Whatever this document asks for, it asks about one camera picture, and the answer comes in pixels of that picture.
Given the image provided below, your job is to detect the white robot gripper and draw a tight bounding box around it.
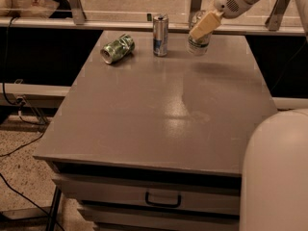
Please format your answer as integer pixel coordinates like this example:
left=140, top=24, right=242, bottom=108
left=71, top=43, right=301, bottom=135
left=189, top=0, right=252, bottom=40

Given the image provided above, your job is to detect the white green 7up can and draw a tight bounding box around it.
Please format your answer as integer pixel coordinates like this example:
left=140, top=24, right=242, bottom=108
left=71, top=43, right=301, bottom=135
left=187, top=10, right=212, bottom=56

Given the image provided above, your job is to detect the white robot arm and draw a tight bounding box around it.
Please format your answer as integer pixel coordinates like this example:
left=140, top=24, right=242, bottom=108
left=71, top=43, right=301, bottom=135
left=190, top=0, right=308, bottom=231

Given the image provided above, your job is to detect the silver blue redbull can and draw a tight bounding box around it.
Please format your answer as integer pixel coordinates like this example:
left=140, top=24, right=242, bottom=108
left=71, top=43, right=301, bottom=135
left=153, top=14, right=168, bottom=57

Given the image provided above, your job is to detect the crushed green soda can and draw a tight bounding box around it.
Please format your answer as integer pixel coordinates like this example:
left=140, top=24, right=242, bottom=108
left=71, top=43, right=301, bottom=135
left=100, top=34, right=135, bottom=64

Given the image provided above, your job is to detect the grey upper drawer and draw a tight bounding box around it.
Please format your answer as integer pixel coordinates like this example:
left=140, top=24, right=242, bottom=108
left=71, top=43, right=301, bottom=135
left=52, top=174, right=240, bottom=215

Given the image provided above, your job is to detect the grey drawer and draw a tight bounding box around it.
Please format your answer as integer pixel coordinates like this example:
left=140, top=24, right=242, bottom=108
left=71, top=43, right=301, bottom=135
left=78, top=205, right=240, bottom=231
left=52, top=174, right=240, bottom=215

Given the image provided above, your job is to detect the beige bag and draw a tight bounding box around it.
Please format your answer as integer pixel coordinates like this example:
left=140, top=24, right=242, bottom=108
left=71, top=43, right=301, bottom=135
left=0, top=0, right=60, bottom=18

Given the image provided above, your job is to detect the grey lower drawer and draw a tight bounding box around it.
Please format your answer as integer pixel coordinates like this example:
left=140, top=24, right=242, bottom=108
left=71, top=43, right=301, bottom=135
left=78, top=205, right=240, bottom=231

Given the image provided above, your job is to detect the black table leg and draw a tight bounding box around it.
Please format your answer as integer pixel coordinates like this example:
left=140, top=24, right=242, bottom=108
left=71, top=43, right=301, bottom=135
left=45, top=187, right=62, bottom=231

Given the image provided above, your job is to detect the middle metal bracket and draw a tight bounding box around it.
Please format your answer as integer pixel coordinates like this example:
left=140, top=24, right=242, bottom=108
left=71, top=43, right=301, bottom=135
left=189, top=0, right=202, bottom=25

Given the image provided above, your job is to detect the metal bracket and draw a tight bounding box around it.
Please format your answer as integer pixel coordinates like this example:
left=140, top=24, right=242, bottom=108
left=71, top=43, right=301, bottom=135
left=68, top=0, right=86, bottom=25
left=189, top=0, right=202, bottom=25
left=265, top=0, right=291, bottom=31

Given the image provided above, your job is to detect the right metal bracket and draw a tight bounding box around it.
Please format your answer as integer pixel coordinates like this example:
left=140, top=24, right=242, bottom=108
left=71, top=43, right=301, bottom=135
left=265, top=0, right=291, bottom=31

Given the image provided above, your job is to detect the metal frame rail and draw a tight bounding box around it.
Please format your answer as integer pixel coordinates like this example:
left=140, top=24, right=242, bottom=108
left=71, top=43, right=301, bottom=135
left=12, top=17, right=306, bottom=37

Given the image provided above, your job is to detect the left metal bracket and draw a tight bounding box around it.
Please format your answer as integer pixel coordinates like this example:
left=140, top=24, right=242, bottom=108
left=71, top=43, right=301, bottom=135
left=68, top=0, right=86, bottom=25

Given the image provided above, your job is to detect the black drawer handle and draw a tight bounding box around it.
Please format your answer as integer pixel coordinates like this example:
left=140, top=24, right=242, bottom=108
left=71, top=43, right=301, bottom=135
left=144, top=192, right=182, bottom=208

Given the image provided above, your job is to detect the black hanging cable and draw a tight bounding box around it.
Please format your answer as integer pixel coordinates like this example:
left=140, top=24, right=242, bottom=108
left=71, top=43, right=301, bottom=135
left=1, top=15, right=21, bottom=107

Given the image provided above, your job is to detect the black floor cable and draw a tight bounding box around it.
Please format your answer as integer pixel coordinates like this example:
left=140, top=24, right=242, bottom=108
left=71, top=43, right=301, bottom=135
left=0, top=172, right=64, bottom=231

